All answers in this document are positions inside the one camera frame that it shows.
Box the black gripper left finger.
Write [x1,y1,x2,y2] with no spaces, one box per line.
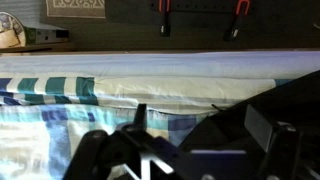
[62,103,192,180]

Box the round patterned plate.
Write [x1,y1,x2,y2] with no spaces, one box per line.
[0,11,27,50]

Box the white sheeted mattress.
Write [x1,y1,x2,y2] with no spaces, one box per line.
[0,49,320,115]

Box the blue plaid blanket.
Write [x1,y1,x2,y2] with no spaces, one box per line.
[0,76,216,180]

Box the orange black clamp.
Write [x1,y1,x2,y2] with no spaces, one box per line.
[157,0,172,38]
[223,0,252,42]

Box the black jacket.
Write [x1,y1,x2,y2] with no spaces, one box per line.
[178,69,320,180]

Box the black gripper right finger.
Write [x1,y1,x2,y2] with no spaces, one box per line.
[244,104,303,180]

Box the wooden bed frame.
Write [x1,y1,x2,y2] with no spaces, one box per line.
[0,42,320,56]

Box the beige patterned rug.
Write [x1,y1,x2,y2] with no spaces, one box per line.
[45,0,107,20]

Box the black green box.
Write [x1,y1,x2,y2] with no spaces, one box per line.
[24,26,71,46]

